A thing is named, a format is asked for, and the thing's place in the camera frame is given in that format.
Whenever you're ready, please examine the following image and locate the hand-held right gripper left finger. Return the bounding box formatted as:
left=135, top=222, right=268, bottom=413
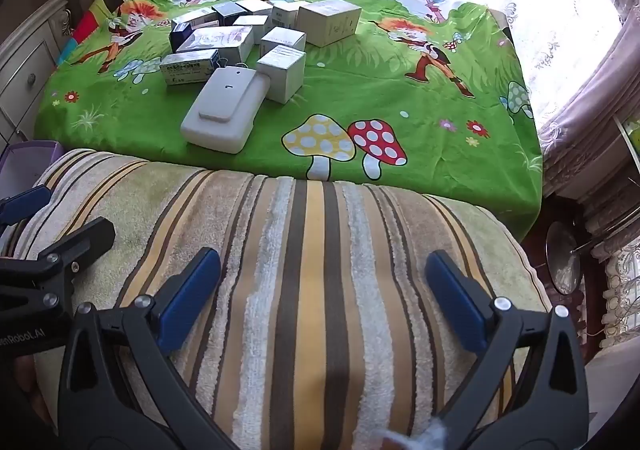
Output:
left=57, top=246, right=238, bottom=450

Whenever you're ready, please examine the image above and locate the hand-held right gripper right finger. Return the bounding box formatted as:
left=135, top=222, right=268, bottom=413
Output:
left=425, top=250, right=591, bottom=450

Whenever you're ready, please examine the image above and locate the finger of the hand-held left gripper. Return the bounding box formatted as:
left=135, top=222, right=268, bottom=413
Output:
left=0, top=186, right=53, bottom=231
left=0, top=217, right=117, bottom=315

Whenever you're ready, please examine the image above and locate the purple storage box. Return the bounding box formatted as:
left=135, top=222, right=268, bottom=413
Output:
left=0, top=140, right=61, bottom=201

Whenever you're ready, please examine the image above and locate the white plastic case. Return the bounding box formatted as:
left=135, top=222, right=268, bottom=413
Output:
left=180, top=66, right=271, bottom=155

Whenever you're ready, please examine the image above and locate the white barcode-label box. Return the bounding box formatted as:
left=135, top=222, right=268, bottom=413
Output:
left=160, top=50, right=220, bottom=86

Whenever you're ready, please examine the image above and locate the pile of small cardboard boxes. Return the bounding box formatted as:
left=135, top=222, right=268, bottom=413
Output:
left=160, top=0, right=362, bottom=104

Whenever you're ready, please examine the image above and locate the round standing mirror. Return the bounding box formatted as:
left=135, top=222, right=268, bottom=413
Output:
left=545, top=221, right=586, bottom=295

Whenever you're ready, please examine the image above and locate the striped beige towel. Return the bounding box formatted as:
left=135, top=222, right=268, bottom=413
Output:
left=0, top=148, right=556, bottom=450

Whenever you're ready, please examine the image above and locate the dark wooden furniture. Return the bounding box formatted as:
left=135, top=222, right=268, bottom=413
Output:
left=520, top=175, right=640, bottom=366

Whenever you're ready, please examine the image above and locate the cream cabinet with drawers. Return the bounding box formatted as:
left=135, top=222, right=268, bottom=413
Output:
left=0, top=0, right=76, bottom=151

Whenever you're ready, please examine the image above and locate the white fibre tuft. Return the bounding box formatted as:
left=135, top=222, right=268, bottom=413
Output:
left=380, top=422, right=441, bottom=450

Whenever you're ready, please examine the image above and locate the green cartoon printed blanket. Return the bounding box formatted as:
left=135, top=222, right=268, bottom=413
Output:
left=32, top=0, right=546, bottom=241

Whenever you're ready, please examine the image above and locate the purple floral sheer curtain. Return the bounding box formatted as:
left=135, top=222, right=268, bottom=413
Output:
left=537, top=0, right=640, bottom=191

